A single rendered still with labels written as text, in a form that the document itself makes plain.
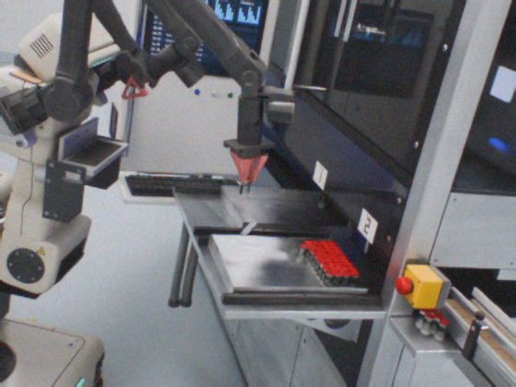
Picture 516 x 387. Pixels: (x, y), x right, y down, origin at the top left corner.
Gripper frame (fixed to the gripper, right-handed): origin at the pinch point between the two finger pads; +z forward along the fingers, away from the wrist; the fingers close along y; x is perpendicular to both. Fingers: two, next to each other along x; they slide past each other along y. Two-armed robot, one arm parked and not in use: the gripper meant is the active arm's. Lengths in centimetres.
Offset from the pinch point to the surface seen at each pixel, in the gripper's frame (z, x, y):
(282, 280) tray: 26.9, -3.9, 9.1
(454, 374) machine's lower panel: 51, -28, 47
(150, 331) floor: 111, 106, 19
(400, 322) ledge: 30.6, -26.8, 27.4
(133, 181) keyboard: 27, 72, 0
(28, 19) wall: 52, 538, 80
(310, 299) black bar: 26.4, -14.9, 9.7
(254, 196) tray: 26, 44, 29
